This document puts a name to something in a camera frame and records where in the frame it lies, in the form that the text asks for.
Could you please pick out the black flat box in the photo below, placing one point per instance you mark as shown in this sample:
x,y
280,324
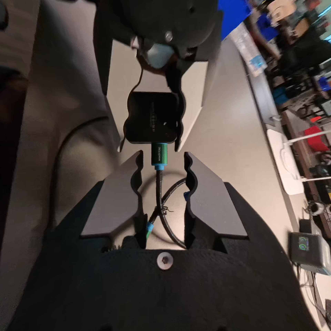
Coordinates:
x,y
307,226

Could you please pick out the grey power station with display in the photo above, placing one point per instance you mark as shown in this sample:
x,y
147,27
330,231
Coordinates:
x,y
307,250

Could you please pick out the clear plastic bag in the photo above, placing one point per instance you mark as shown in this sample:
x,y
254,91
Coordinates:
x,y
248,49

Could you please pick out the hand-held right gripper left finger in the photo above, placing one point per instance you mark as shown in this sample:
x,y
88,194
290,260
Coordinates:
x,y
113,204

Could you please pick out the red plastic bin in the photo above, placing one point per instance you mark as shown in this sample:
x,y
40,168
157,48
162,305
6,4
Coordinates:
x,y
316,141

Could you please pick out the black USB hub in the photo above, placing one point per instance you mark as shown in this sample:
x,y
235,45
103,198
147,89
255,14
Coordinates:
x,y
150,116

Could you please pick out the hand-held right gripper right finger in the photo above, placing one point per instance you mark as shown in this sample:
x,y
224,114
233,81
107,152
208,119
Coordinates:
x,y
217,206

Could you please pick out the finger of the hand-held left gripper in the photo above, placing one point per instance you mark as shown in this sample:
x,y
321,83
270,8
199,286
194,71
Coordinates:
x,y
196,85
121,77

